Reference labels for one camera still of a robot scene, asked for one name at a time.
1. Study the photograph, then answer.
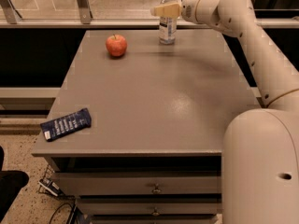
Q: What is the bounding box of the left metal railing post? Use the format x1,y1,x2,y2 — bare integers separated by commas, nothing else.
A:
0,0,21,24

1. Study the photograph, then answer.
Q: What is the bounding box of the clear plastic water bottle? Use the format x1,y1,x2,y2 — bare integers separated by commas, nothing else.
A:
159,0,177,45

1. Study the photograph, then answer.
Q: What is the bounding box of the black chair edge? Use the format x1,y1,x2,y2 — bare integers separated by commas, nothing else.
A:
0,147,29,221

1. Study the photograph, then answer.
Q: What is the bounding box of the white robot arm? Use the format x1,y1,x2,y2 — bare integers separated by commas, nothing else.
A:
150,0,299,224

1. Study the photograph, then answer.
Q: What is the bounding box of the red apple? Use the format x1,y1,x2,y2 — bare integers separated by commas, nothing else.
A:
106,35,127,57

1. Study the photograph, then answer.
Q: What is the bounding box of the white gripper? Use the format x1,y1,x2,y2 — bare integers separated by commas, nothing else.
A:
150,0,202,24

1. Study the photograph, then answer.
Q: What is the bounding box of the top drawer brass knob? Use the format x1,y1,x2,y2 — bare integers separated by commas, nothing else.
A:
151,184,162,194

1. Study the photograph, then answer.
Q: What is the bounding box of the metal railing post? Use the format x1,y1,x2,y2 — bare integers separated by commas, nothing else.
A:
0,0,21,24
77,0,93,24

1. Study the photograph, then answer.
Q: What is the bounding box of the middle metal railing post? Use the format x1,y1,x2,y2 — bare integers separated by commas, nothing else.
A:
77,0,93,24

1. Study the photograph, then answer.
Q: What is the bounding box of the small device on floor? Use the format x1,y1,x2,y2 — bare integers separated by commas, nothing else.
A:
38,178,61,197

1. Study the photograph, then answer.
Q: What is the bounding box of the grey drawer cabinet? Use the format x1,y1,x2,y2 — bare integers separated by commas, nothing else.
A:
33,29,257,224

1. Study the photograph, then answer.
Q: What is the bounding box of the black floor cable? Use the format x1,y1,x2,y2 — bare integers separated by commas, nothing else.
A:
48,202,78,224

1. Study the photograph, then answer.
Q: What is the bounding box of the dark blue snack packet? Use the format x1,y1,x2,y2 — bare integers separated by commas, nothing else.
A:
40,108,92,142

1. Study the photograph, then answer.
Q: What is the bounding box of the drawer brass knob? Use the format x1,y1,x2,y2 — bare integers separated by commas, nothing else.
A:
151,207,160,217
151,184,162,194

